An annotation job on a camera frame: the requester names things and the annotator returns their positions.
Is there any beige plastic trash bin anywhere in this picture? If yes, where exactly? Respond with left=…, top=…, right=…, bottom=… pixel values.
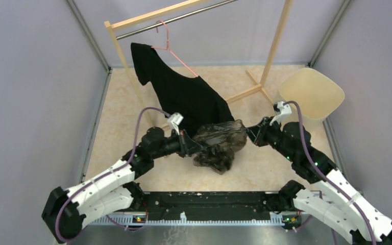
left=274, top=67, right=345, bottom=132

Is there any wooden clothes rack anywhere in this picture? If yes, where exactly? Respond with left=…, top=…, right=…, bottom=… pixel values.
left=104, top=0, right=295, bottom=131

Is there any metal hanging rod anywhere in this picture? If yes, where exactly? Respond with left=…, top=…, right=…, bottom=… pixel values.
left=116, top=0, right=237, bottom=40

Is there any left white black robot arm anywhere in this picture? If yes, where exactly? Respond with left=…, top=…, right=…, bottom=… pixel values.
left=41, top=127, right=204, bottom=244

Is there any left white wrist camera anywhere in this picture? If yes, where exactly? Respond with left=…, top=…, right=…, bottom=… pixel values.
left=167, top=112, right=184, bottom=135

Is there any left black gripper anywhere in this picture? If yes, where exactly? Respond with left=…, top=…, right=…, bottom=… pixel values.
left=152, top=128, right=204, bottom=159

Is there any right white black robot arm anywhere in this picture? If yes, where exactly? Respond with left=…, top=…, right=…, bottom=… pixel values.
left=246, top=117, right=392, bottom=244

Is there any pink wire hanger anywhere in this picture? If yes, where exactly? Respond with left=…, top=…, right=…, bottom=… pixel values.
left=151, top=20, right=198, bottom=77

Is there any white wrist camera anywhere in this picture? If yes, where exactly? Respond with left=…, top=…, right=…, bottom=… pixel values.
left=269, top=101, right=292, bottom=126
left=167, top=112, right=184, bottom=135

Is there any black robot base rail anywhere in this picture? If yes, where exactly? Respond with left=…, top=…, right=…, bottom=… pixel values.
left=136, top=191, right=296, bottom=222

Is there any black t-shirt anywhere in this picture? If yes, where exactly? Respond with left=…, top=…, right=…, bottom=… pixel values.
left=131, top=43, right=234, bottom=137

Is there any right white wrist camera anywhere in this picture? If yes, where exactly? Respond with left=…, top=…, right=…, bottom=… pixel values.
left=269, top=101, right=292, bottom=126

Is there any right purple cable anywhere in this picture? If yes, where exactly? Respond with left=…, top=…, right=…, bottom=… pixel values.
left=284, top=101, right=378, bottom=245

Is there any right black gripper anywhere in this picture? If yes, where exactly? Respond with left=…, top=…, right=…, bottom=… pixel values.
left=242, top=116, right=295, bottom=161

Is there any dark translucent trash bag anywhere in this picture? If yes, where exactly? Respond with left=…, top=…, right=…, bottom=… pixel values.
left=192, top=119, right=248, bottom=175

